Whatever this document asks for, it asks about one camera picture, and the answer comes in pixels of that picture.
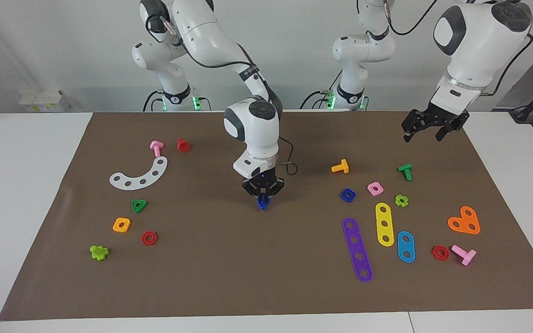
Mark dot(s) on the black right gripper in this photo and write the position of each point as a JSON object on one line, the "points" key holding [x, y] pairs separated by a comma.
{"points": [[263, 182]]}

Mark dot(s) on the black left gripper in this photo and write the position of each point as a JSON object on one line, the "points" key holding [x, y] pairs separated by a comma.
{"points": [[435, 118]]}

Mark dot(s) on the blue plastic screw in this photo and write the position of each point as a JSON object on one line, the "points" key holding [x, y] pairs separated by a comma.
{"points": [[263, 206]]}

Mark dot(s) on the blue square plastic nut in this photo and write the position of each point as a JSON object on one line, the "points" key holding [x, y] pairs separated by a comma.
{"points": [[343, 196]]}

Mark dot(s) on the green plastic screw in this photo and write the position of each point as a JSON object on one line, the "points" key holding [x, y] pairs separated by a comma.
{"points": [[406, 171]]}

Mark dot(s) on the lime green cross nut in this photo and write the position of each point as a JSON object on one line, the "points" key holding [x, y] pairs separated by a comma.
{"points": [[397, 200]]}

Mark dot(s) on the pink square plastic nut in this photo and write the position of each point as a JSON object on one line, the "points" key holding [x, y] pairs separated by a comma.
{"points": [[370, 189]]}

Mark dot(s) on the orange plastic screw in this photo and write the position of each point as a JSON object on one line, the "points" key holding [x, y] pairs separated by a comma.
{"points": [[343, 167]]}

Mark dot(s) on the red plastic screw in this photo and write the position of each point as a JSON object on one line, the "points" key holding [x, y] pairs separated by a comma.
{"points": [[183, 146]]}

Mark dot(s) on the small pink plastic screw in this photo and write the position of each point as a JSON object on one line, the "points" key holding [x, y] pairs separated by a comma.
{"points": [[156, 148]]}

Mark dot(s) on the red hexagon plastic nut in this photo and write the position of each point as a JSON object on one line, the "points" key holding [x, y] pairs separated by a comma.
{"points": [[144, 239], [435, 253]]}

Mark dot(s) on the large pink plastic screw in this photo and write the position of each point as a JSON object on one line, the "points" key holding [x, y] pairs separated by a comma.
{"points": [[466, 255]]}

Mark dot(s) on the green triangle plastic nut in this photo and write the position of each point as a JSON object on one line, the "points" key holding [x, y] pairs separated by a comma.
{"points": [[133, 204]]}

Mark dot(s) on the orange square plastic nut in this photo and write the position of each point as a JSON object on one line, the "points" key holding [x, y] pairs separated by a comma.
{"points": [[116, 226]]}

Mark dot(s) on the lime green cross-head screw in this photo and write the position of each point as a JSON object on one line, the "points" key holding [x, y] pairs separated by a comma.
{"points": [[99, 253]]}

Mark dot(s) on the brown table mat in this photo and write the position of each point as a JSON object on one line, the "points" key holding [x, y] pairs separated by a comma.
{"points": [[248, 268]]}

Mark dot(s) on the yellow three-hole strip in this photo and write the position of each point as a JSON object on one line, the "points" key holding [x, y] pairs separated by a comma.
{"points": [[383, 217]]}

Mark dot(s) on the purple four-hole strip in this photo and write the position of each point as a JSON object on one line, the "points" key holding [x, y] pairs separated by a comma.
{"points": [[352, 232]]}

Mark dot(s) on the orange heart three-hole plate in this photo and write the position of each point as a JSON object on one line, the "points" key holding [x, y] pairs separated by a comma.
{"points": [[464, 221]]}

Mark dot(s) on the blue two-hole strip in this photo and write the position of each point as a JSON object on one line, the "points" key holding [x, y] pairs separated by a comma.
{"points": [[405, 247]]}

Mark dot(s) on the white curved five-hole plate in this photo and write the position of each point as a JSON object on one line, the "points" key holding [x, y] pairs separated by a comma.
{"points": [[135, 184]]}

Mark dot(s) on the white box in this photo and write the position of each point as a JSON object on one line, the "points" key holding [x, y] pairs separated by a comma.
{"points": [[44, 101]]}

